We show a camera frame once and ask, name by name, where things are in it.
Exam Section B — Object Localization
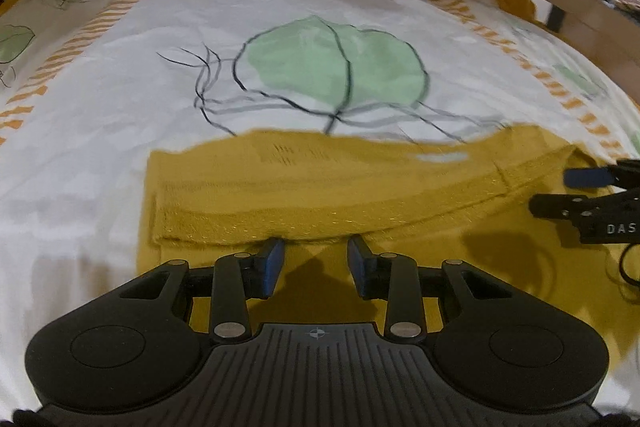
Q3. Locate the mustard yellow knit sweater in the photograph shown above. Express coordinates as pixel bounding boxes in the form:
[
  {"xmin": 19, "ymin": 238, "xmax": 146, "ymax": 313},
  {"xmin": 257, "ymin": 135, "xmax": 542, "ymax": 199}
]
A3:
[{"xmin": 137, "ymin": 125, "xmax": 639, "ymax": 361}]

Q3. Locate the yellow cloth at bed corner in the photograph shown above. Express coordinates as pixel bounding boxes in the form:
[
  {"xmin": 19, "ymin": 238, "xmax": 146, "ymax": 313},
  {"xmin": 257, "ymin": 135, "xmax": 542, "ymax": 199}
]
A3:
[{"xmin": 495, "ymin": 0, "xmax": 536, "ymax": 22}]

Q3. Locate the white leaf-print bed sheet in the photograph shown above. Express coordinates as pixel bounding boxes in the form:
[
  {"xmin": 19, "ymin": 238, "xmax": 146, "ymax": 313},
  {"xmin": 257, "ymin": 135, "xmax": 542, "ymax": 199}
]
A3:
[{"xmin": 1, "ymin": 0, "xmax": 639, "ymax": 414}]

